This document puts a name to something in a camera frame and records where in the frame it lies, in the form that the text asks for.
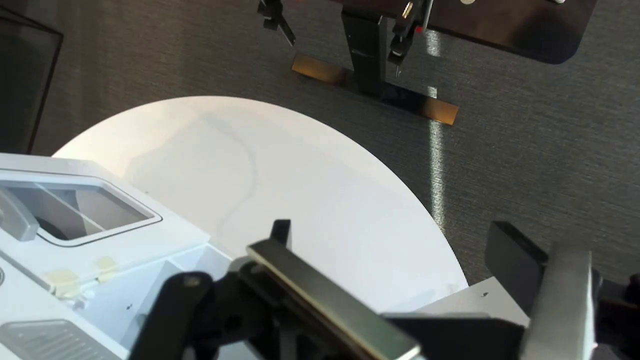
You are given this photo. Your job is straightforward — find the white plastic device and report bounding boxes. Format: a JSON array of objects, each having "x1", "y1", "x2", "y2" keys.
[{"x1": 0, "y1": 153, "x2": 235, "y2": 360}]

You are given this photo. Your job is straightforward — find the black flat panel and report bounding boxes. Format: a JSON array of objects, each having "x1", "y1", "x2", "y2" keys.
[{"x1": 0, "y1": 7, "x2": 66, "y2": 156}]

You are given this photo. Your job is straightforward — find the black stand with wooden feet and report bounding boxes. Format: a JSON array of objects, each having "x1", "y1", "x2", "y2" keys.
[{"x1": 256, "y1": 0, "x2": 598, "y2": 129}]

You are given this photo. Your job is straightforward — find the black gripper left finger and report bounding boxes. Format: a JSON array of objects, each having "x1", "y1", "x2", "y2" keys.
[{"x1": 127, "y1": 219, "x2": 425, "y2": 360}]

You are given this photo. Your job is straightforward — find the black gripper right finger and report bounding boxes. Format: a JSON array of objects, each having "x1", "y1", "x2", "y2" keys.
[{"x1": 482, "y1": 219, "x2": 640, "y2": 360}]

